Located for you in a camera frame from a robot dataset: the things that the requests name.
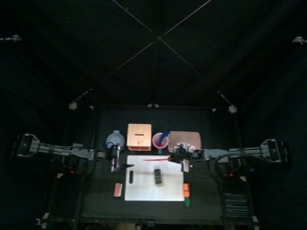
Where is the grey bowl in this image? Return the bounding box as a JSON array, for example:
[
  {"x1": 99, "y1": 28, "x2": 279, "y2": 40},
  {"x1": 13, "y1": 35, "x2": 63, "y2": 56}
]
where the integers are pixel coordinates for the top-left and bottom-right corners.
[{"x1": 104, "y1": 129, "x2": 125, "y2": 150}]

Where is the orange toy carrot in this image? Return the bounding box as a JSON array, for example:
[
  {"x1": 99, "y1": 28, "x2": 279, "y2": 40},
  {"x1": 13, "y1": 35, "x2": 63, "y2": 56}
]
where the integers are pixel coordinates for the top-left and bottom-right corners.
[{"x1": 183, "y1": 182, "x2": 193, "y2": 208}]

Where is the white cutting board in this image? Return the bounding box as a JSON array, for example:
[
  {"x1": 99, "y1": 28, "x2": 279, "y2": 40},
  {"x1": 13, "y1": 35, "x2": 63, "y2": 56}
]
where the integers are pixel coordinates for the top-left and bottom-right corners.
[{"x1": 124, "y1": 155, "x2": 185, "y2": 202}]

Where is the diagonal brace wire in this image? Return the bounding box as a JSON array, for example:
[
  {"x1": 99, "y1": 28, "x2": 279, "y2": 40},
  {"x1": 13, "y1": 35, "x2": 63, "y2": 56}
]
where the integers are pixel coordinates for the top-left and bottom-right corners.
[
  {"x1": 111, "y1": 0, "x2": 235, "y2": 106},
  {"x1": 72, "y1": 0, "x2": 213, "y2": 106}
]

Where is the pink toy salmon piece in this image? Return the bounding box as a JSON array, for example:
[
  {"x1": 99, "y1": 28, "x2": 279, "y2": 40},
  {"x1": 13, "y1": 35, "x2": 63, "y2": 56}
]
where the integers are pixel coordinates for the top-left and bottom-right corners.
[{"x1": 112, "y1": 182, "x2": 124, "y2": 199}]

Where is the white text label sticker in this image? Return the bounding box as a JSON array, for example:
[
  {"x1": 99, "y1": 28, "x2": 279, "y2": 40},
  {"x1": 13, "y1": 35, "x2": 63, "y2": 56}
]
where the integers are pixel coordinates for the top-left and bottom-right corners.
[{"x1": 221, "y1": 191, "x2": 251, "y2": 219}]

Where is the blue utensil in cup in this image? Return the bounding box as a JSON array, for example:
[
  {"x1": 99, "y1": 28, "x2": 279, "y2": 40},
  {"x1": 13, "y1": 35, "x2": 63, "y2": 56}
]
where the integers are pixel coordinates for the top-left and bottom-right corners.
[{"x1": 157, "y1": 129, "x2": 172, "y2": 146}]

